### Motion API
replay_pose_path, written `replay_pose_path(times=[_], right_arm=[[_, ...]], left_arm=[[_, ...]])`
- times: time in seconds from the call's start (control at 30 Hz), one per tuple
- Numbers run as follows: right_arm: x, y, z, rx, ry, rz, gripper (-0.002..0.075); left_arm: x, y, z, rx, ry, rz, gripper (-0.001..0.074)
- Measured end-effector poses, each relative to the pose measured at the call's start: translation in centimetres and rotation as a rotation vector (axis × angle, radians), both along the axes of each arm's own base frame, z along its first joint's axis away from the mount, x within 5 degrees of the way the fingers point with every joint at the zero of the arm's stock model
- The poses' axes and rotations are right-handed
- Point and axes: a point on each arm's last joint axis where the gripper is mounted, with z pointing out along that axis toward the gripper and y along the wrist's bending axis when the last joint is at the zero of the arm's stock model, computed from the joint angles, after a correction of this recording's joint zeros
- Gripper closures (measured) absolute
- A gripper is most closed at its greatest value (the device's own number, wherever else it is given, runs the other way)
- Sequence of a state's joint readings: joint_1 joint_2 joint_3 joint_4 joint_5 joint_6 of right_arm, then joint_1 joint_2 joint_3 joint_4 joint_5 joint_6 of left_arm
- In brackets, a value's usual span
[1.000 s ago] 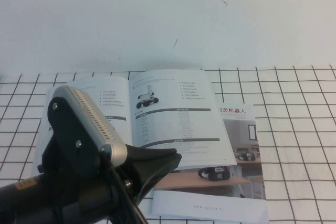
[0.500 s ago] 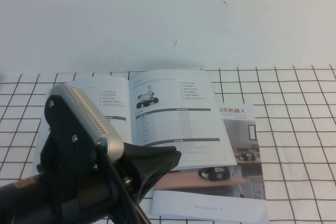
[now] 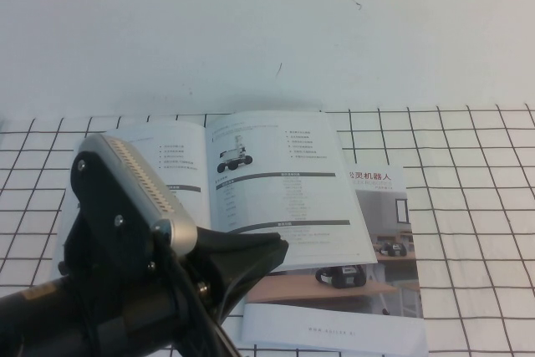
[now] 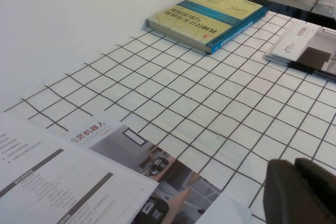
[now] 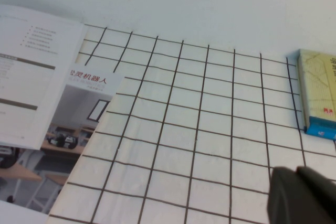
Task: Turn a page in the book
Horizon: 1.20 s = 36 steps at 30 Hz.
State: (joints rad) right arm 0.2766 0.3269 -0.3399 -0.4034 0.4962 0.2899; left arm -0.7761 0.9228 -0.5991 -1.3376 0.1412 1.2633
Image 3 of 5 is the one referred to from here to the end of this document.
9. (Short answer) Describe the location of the closed brochure with photo cover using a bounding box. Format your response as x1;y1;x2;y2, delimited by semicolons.
240;164;430;357

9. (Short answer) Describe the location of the left camera black cable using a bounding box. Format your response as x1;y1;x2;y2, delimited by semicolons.
158;235;242;357

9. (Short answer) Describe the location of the white product manual book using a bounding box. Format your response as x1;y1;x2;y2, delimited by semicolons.
50;110;379;281

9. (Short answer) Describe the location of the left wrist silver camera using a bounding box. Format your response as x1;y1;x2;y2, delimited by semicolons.
99;133;198;256

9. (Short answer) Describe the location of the left camera black mount bracket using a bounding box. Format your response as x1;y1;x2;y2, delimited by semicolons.
62;139;168;287

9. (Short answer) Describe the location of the white cloth with black grid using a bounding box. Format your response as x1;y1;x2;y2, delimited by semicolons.
0;104;535;357

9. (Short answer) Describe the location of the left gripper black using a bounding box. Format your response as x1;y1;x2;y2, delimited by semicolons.
183;227;289;327

